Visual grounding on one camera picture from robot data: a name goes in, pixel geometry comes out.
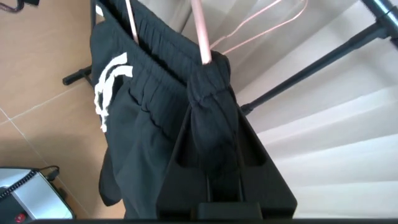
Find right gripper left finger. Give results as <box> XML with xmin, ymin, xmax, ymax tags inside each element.
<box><xmin>154</xmin><ymin>105</ymin><xmax>210</xmax><ymax>219</ymax></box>

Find black clothes rack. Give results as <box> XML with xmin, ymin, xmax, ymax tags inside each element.
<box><xmin>62</xmin><ymin>0</ymin><xmax>398</xmax><ymax>116</ymax></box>

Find black shorts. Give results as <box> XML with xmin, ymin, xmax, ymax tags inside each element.
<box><xmin>89</xmin><ymin>0</ymin><xmax>247</xmax><ymax>220</ymax></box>

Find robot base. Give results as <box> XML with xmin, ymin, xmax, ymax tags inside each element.
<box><xmin>0</xmin><ymin>165</ymin><xmax>76</xmax><ymax>222</ymax></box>

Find pink clothes hanger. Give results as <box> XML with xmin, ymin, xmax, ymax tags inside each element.
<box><xmin>210</xmin><ymin>0</ymin><xmax>309</xmax><ymax>55</ymax></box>
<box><xmin>124</xmin><ymin>0</ymin><xmax>213</xmax><ymax>65</ymax></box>

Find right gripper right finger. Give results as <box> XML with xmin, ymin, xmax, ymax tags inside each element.
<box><xmin>236</xmin><ymin>105</ymin><xmax>299</xmax><ymax>219</ymax></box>

